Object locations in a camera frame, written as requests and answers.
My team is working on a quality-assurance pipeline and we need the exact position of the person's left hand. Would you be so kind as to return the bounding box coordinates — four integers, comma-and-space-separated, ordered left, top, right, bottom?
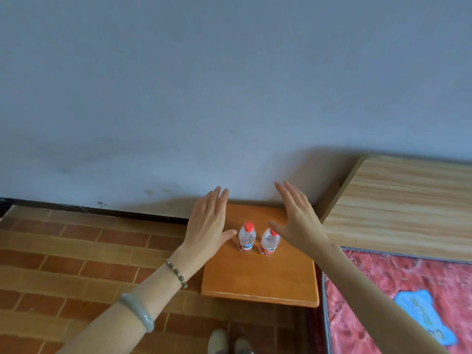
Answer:
179, 186, 237, 268

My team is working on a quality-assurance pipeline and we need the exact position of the person's right hand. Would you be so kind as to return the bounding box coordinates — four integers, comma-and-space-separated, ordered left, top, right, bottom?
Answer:
268, 180, 330, 261

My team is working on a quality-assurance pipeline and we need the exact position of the person's right forearm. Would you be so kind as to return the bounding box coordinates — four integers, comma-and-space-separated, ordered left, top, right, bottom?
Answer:
313, 242, 449, 354

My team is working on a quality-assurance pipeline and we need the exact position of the person's left forearm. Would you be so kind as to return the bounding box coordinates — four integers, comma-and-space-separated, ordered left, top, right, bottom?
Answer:
55, 248, 207, 354

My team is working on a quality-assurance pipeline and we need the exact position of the clear water bottle red cap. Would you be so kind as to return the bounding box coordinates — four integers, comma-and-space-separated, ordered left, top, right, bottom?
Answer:
259, 228, 281, 255
238, 222, 257, 252

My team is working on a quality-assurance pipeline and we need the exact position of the orange wooden bedside table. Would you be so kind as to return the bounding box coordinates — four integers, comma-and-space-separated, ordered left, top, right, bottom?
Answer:
201, 203, 320, 309

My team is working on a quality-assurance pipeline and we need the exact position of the red patterned mattress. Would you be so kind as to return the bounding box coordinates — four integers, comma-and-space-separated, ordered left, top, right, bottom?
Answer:
321, 246, 472, 354

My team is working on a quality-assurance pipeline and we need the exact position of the person's left grey shoe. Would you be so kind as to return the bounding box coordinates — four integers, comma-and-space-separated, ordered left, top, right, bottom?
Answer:
207, 329, 229, 354

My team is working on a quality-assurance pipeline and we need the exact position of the person's grey shoe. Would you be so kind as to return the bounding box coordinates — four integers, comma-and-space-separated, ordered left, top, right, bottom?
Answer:
234, 336, 255, 354
207, 329, 229, 354

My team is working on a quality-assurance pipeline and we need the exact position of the person's right grey shoe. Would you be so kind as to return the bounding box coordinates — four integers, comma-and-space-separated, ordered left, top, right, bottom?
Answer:
234, 336, 255, 354

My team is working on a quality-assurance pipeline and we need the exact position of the light wooden headboard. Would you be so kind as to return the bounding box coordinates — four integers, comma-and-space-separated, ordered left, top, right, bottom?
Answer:
314, 154, 472, 263

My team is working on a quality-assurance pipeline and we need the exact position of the pale green jade bangle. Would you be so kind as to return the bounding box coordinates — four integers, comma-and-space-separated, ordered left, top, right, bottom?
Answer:
120, 293, 155, 334

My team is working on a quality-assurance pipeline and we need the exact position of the black baseboard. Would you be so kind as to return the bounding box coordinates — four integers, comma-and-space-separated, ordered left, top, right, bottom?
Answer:
0, 197, 189, 226

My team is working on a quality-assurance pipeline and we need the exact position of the blue mattress label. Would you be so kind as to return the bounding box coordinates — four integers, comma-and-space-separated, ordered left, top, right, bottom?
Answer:
393, 290, 459, 347

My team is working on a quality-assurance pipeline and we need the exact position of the beaded wrist bracelet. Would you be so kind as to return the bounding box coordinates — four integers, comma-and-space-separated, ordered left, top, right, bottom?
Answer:
165, 258, 188, 290

